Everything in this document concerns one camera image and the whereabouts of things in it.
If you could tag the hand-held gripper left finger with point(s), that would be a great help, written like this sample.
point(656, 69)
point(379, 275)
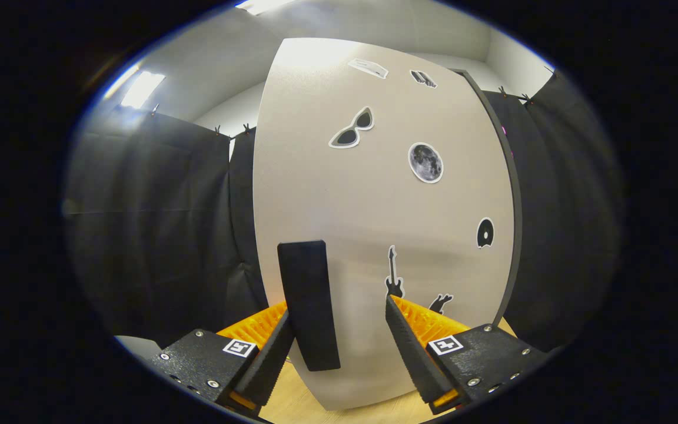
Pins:
point(271, 362)

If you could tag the long ceiling light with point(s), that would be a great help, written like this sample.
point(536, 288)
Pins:
point(262, 6)

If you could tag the narrow ceiling light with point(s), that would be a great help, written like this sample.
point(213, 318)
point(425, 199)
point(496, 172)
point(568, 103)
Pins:
point(142, 89)

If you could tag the black backdrop cloth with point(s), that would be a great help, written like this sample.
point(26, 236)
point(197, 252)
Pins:
point(156, 235)

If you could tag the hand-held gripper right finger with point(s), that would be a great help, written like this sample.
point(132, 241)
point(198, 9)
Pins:
point(415, 359)

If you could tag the beige shoe cabinet door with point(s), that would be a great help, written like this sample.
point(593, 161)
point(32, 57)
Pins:
point(345, 206)

